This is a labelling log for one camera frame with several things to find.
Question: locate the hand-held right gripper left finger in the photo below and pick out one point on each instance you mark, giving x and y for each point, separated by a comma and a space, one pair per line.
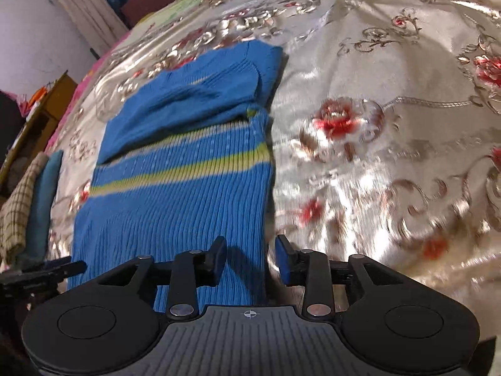
216, 262

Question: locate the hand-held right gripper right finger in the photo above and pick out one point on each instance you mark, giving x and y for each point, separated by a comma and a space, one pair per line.
283, 261

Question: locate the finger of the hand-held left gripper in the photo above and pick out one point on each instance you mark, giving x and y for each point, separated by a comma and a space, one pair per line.
64, 268

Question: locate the blue striped knit sweater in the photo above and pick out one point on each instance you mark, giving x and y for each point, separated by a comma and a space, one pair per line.
184, 188

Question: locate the teal folded cloth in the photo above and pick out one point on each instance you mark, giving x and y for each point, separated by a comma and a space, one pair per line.
43, 203

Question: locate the brown plaid cloth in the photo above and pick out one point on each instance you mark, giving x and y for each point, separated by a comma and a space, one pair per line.
17, 215

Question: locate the silver floral bedspread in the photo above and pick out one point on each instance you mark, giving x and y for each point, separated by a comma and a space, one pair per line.
372, 145

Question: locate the wooden cabinet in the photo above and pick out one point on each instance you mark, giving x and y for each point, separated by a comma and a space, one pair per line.
43, 121

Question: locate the orange items on cabinet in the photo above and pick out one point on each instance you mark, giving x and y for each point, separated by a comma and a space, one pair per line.
37, 96

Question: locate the pink floral quilt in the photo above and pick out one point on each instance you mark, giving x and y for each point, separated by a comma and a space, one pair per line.
105, 53

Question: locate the beige curtain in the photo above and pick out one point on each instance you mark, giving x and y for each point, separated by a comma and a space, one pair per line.
82, 4

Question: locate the dark red headboard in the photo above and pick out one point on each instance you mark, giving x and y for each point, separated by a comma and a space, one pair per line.
152, 2

